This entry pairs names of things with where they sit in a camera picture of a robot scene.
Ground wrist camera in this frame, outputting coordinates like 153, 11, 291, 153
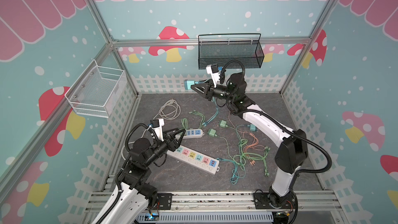
150, 118, 164, 141
206, 64, 220, 87

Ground small white blue power strip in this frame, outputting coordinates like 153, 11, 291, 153
183, 129, 204, 139

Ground large white multicolour power strip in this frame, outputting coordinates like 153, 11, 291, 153
167, 145, 220, 175

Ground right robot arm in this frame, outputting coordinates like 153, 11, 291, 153
184, 60, 332, 208

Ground green charger plug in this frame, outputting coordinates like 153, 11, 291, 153
219, 120, 228, 128
181, 118, 189, 130
208, 129, 217, 138

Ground black mesh wall basket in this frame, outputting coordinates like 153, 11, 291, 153
198, 33, 264, 69

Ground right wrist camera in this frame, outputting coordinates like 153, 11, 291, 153
206, 64, 220, 87

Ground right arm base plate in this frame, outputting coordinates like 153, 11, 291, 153
253, 191, 297, 210

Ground tangled green charging cables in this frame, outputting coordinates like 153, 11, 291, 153
188, 97, 271, 185

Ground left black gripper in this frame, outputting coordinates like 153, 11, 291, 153
144, 128, 186, 168

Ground white mesh wall basket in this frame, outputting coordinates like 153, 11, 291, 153
65, 60, 127, 118

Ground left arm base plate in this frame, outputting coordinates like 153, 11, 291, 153
148, 193, 173, 210

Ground teal charger plug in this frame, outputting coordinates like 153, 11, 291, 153
183, 80, 196, 90
249, 124, 257, 132

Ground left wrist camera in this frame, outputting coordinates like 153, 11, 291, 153
150, 118, 164, 141

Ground coiled white power cord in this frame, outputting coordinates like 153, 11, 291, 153
158, 99, 181, 121

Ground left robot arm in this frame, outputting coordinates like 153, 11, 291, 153
93, 120, 186, 224

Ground aluminium front rail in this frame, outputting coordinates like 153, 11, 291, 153
83, 191, 346, 222

